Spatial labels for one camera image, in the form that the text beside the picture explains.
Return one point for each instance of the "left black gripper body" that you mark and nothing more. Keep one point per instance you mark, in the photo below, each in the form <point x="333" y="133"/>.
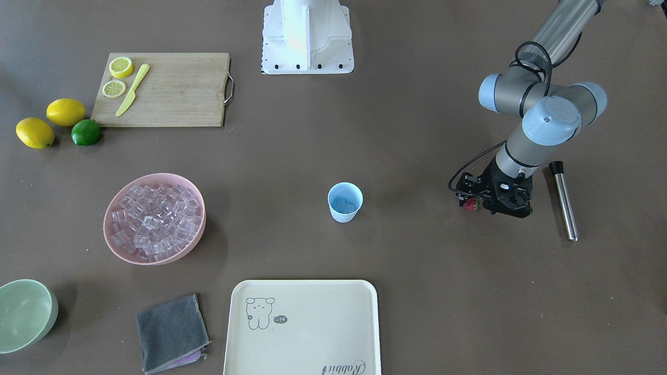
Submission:
<point x="490" y="178"/>

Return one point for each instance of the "red strawberry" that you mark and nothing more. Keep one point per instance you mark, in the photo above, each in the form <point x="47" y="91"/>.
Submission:
<point x="472" y="204"/>

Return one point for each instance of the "clear ice cube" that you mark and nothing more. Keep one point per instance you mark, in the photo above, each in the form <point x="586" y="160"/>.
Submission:
<point x="344" y="206"/>

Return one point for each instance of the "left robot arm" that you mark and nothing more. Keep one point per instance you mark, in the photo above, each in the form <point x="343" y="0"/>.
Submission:
<point x="550" y="114"/>

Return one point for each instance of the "light blue cup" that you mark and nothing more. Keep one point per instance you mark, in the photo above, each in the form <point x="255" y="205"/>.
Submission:
<point x="348" y="190"/>

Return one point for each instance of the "pile of ice cubes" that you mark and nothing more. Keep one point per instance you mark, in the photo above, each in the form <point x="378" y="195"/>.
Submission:
<point x="154" y="223"/>

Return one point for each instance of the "steel muddler black tip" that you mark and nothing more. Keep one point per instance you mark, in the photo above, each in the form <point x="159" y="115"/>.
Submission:
<point x="557" y="170"/>

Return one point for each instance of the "cream rabbit tray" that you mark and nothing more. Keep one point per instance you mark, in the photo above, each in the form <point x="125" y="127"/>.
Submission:
<point x="303" y="327"/>

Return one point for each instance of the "wooden cutting board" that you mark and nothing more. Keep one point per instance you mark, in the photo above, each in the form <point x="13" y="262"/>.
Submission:
<point x="179" y="90"/>

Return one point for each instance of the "pink bowl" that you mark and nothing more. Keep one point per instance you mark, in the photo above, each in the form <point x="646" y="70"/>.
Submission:
<point x="152" y="180"/>

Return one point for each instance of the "grey folded cloth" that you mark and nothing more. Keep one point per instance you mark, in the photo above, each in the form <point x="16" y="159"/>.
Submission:
<point x="172" y="334"/>

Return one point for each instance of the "yellow plastic knife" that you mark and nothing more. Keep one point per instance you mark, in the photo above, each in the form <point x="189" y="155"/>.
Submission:
<point x="131" y="92"/>

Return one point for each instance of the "lemon slice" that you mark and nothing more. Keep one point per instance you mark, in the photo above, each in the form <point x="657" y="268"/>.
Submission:
<point x="121" y="67"/>
<point x="113" y="89"/>

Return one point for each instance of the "green lime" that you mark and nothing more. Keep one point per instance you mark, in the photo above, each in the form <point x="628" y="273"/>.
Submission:
<point x="86" y="132"/>

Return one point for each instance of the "whole yellow lemon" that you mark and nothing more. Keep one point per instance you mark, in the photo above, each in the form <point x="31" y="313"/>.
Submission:
<point x="35" y="133"/>
<point x="66" y="112"/>

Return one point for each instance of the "green bowl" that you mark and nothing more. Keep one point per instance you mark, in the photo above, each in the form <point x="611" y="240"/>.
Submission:
<point x="28" y="312"/>

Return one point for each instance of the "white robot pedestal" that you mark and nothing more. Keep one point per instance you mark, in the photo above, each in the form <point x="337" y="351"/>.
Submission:
<point x="307" y="37"/>

